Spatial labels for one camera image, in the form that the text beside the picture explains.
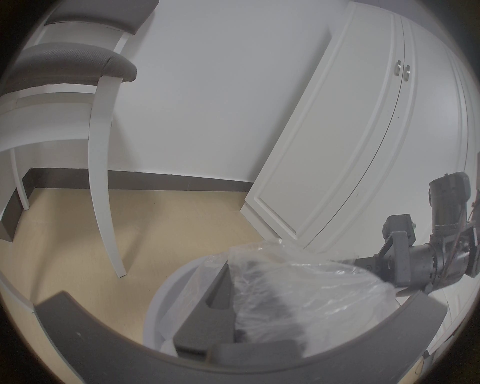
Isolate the pale grey trash bin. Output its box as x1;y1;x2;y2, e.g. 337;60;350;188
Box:
143;255;241;357

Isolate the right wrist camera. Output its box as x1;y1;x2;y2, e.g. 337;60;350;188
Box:
375;214;418;263

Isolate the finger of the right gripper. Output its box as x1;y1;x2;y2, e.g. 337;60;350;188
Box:
330;256;388;281

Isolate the clear plastic bag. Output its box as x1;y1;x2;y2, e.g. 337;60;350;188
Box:
161;242;398;357

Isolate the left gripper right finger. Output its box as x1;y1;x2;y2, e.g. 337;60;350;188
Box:
234;268;307;356

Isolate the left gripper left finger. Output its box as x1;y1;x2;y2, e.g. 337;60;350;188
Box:
175;260;237;357

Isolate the grey white chair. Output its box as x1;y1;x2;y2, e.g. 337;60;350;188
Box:
0;0;160;278

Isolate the white wardrobe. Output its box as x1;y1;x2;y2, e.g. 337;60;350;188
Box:
240;0;480;338

